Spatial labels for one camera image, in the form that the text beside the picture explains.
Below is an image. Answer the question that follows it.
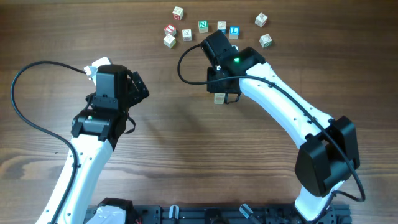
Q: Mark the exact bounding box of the yellow top wooden block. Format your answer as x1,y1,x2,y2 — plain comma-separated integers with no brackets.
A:
214,93,225,101

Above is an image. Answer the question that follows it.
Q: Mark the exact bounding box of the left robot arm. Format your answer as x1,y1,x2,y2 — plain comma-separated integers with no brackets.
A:
38,65,149,223

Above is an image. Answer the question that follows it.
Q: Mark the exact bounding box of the blue L letter block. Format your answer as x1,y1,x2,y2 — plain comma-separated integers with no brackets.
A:
229,26,239,39

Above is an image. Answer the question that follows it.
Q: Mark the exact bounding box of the green-sided right block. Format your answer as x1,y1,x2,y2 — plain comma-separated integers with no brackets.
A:
259,34,273,48

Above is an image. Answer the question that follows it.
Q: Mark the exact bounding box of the blue-sided C block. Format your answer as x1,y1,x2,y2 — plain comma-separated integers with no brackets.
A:
217,21,227,34

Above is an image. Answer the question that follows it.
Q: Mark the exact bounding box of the green N letter block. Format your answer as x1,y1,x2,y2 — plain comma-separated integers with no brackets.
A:
198,20,208,34

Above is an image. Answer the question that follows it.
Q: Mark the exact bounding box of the M letter wooden block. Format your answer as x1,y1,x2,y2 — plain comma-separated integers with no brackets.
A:
182,29,192,42

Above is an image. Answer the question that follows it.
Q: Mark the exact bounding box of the plain block yellow side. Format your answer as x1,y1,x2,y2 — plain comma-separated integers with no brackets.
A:
164,34,177,49

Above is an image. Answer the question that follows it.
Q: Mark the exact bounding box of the far right top block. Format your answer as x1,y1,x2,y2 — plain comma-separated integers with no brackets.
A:
255,12,268,27

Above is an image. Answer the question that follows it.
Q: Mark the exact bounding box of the red I letter block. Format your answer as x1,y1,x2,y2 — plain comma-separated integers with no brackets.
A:
164,24,177,36

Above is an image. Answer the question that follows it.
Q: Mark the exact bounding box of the top red-edged wooden block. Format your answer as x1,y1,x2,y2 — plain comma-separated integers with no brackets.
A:
172,6,184,21

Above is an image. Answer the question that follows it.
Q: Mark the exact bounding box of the left camera cable black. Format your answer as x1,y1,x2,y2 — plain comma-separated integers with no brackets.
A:
1,65,93,223

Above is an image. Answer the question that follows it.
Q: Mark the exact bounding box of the camera cable black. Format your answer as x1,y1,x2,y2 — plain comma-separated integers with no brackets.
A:
1,65,93,223
177,44,366,218

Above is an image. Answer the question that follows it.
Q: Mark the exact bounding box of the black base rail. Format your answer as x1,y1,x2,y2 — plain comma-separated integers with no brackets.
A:
134,204,353,224

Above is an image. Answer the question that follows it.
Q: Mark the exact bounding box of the right camera cable black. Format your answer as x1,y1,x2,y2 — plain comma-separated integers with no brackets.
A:
177,44,366,218

